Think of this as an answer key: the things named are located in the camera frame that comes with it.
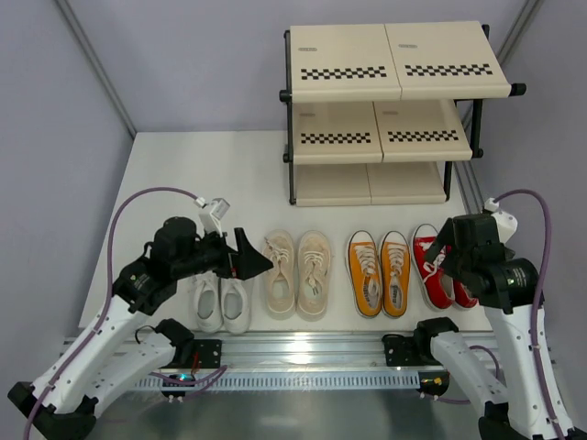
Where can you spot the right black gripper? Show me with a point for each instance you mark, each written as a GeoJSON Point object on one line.
{"type": "Point", "coordinates": [459, 247]}

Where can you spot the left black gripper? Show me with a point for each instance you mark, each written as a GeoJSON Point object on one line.
{"type": "Point", "coordinates": [231, 258]}

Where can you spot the red canvas sneaker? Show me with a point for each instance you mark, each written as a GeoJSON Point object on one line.
{"type": "Point", "coordinates": [462, 296]}
{"type": "Point", "coordinates": [436, 286]}

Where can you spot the beige lace sneaker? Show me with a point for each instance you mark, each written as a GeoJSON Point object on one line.
{"type": "Point", "coordinates": [314, 264]}
{"type": "Point", "coordinates": [279, 280]}

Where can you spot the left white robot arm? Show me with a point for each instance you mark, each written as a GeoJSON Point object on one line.
{"type": "Point", "coordinates": [65, 402]}

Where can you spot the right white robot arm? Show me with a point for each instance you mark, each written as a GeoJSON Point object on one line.
{"type": "Point", "coordinates": [527, 405]}

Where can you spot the beige three-tier shoe shelf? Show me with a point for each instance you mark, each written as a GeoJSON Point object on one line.
{"type": "Point", "coordinates": [378, 114]}

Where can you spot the white sneaker right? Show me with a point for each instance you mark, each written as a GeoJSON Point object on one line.
{"type": "Point", "coordinates": [235, 306]}

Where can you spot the orange canvas sneaker left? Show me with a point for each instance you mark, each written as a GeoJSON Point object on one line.
{"type": "Point", "coordinates": [364, 273]}

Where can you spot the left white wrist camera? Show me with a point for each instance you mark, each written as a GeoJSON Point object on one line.
{"type": "Point", "coordinates": [212, 214]}

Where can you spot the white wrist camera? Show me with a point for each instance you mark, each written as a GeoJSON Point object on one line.
{"type": "Point", "coordinates": [212, 214]}
{"type": "Point", "coordinates": [506, 223]}

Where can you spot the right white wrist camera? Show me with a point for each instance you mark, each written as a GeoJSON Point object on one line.
{"type": "Point", "coordinates": [506, 223]}

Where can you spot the aluminium mounting rail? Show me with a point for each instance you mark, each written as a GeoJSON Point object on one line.
{"type": "Point", "coordinates": [256, 351]}

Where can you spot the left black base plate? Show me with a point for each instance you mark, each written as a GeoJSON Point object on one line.
{"type": "Point", "coordinates": [202, 354]}

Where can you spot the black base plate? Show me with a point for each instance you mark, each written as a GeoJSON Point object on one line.
{"type": "Point", "coordinates": [403, 351]}
{"type": "Point", "coordinates": [202, 354]}

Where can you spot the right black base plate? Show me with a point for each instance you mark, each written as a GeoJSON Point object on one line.
{"type": "Point", "coordinates": [403, 351]}

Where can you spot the slotted cable duct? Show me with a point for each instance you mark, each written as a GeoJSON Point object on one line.
{"type": "Point", "coordinates": [386, 379]}

